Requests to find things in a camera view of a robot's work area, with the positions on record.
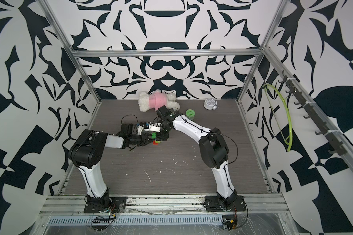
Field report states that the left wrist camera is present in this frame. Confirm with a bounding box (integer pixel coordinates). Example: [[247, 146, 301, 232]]
[[117, 122, 144, 137]]

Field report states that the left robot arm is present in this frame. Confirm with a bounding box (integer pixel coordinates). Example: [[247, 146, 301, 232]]
[[68, 129, 154, 211]]

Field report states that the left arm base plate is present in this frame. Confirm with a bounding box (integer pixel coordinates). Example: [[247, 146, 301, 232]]
[[83, 195, 127, 214]]

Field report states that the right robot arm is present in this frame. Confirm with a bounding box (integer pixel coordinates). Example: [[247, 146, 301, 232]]
[[156, 106, 237, 210]]

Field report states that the white alarm clock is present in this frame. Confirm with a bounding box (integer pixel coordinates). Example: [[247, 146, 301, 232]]
[[204, 99, 218, 110]]

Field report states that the green lidded jar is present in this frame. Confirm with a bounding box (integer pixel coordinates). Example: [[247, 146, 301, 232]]
[[185, 109, 196, 120]]

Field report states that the black wall hook rack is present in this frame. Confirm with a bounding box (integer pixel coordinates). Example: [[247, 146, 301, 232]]
[[279, 71, 347, 156]]

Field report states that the green toy bow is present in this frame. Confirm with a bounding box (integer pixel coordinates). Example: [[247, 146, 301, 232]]
[[262, 83, 293, 152]]

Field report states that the black connector right cable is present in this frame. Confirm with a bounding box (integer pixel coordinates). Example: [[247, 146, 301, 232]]
[[222, 215, 239, 231]]

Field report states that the black connector left cable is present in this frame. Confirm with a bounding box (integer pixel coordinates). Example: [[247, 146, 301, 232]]
[[91, 215, 117, 231]]

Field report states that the black connector cable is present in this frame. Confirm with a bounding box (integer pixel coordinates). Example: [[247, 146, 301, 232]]
[[222, 215, 239, 231], [91, 215, 117, 231]]

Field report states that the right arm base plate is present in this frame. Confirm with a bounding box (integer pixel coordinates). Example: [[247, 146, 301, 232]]
[[203, 195, 247, 212]]

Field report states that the white teddy bear pink shirt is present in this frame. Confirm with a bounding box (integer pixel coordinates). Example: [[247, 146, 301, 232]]
[[138, 90, 180, 112]]

